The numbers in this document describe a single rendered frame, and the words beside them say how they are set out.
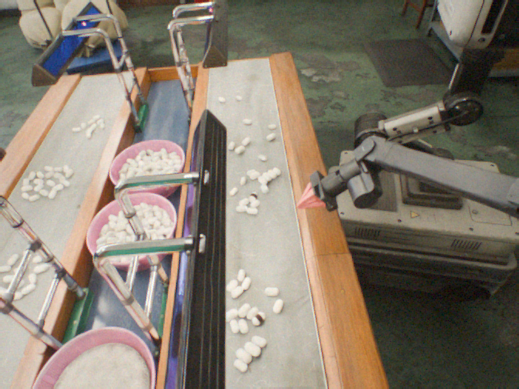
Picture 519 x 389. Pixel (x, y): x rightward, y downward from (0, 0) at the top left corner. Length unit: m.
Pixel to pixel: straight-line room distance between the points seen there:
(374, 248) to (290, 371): 0.80
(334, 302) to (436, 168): 0.38
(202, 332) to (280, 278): 0.47
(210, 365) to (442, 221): 1.17
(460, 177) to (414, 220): 0.76
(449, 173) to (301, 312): 0.45
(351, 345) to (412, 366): 0.87
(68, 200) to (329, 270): 0.88
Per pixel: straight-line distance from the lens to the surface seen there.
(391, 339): 1.72
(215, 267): 0.56
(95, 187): 1.27
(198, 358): 0.48
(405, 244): 1.52
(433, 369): 1.72
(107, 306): 1.08
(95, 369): 0.94
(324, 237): 0.97
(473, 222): 1.54
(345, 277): 0.91
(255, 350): 0.83
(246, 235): 1.01
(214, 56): 1.16
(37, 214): 1.33
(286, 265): 0.95
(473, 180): 0.70
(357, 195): 0.83
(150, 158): 1.35
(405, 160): 0.79
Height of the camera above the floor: 1.54
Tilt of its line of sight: 45 degrees down
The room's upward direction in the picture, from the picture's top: 7 degrees counter-clockwise
